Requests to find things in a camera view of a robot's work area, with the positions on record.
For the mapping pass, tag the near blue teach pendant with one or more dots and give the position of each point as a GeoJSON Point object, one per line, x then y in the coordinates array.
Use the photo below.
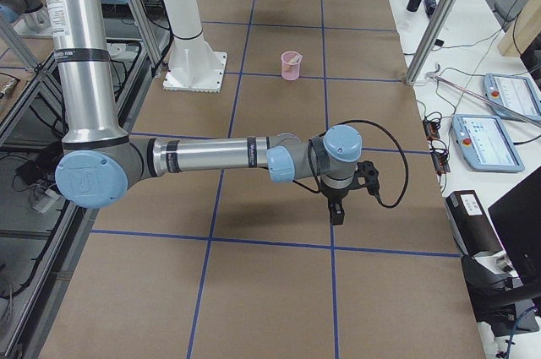
{"type": "Point", "coordinates": [485, 143]}

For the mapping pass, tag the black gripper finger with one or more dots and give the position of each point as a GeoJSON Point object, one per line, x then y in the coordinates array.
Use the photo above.
{"type": "Point", "coordinates": [340, 214]}
{"type": "Point", "coordinates": [333, 214]}

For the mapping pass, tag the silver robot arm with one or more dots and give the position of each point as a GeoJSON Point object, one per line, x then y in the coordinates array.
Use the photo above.
{"type": "Point", "coordinates": [101, 162]}

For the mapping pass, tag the metal rod on table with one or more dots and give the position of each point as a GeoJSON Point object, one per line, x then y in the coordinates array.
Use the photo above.
{"type": "Point", "coordinates": [437, 77]}

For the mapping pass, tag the orange highlighter pen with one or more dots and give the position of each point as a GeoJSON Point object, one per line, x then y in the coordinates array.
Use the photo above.
{"type": "Point", "coordinates": [292, 62]}

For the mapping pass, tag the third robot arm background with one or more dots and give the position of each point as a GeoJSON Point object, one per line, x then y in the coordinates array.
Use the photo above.
{"type": "Point", "coordinates": [33, 13]}

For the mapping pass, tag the small circuit board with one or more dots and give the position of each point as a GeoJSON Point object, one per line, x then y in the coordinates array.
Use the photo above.
{"type": "Point", "coordinates": [431, 129]}

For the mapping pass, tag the black monitor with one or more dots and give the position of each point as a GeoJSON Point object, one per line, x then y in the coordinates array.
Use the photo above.
{"type": "Point", "coordinates": [516, 218]}

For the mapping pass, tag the dark blue object on table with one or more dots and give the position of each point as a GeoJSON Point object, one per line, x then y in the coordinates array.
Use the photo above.
{"type": "Point", "coordinates": [430, 7]}

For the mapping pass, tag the lilac mesh pen holder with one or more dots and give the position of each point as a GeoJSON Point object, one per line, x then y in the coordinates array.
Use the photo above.
{"type": "Point", "coordinates": [294, 72]}

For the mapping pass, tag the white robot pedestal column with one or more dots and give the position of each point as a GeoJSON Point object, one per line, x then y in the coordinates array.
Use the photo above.
{"type": "Point", "coordinates": [192, 65]}

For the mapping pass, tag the brown black box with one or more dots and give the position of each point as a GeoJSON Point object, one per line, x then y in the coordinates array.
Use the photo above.
{"type": "Point", "coordinates": [472, 230]}

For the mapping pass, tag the blue teach pendant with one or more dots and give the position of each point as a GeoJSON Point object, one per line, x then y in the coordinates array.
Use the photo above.
{"type": "Point", "coordinates": [485, 143]}
{"type": "Point", "coordinates": [515, 93]}

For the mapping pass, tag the black power adapter on floor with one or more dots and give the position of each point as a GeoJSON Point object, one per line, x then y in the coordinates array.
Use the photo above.
{"type": "Point", "coordinates": [29, 172]}

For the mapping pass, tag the aluminium frame post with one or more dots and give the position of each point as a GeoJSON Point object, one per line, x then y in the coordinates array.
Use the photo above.
{"type": "Point", "coordinates": [427, 42]}

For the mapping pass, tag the far blue teach pendant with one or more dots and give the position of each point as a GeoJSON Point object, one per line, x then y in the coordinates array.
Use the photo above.
{"type": "Point", "coordinates": [515, 93]}

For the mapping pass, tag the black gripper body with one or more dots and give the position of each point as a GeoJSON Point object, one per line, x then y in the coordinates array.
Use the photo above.
{"type": "Point", "coordinates": [334, 193]}

